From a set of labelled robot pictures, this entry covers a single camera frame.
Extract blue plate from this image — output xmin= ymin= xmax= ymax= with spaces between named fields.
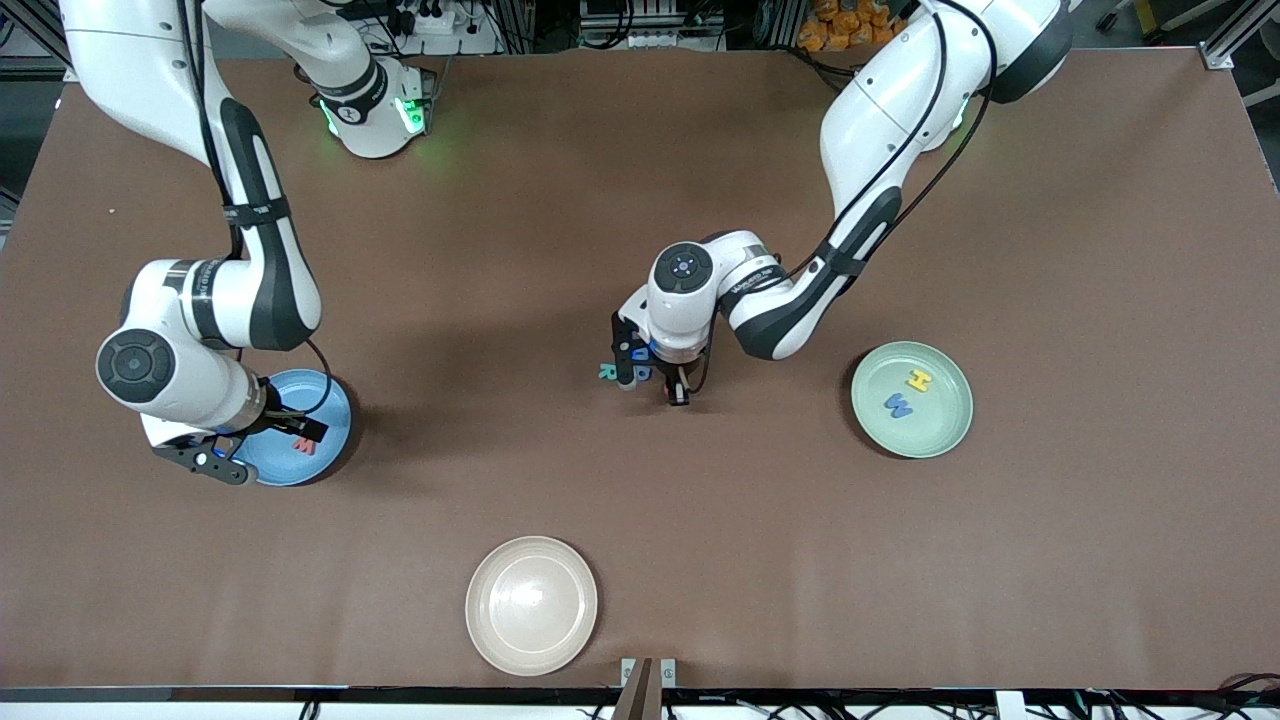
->
xmin=235 ymin=369 xmax=353 ymax=487

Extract beige plate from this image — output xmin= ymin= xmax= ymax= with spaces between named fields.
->
xmin=465 ymin=536 xmax=599 ymax=677

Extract black electronics box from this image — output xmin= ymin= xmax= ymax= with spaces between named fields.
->
xmin=578 ymin=0 xmax=726 ymax=51

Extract green plate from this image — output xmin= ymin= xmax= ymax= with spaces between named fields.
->
xmin=851 ymin=341 xmax=974 ymax=459

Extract orange snack bags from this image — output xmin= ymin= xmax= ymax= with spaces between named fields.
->
xmin=797 ymin=0 xmax=906 ymax=51

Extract white power strip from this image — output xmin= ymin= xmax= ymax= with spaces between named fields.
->
xmin=385 ymin=0 xmax=463 ymax=36

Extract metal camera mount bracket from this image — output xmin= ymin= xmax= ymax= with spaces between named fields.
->
xmin=620 ymin=657 xmax=678 ymax=720

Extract aluminium frame with bracket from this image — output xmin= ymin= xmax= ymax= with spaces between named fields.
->
xmin=0 ymin=0 xmax=63 ymax=81
xmin=1200 ymin=0 xmax=1280 ymax=71

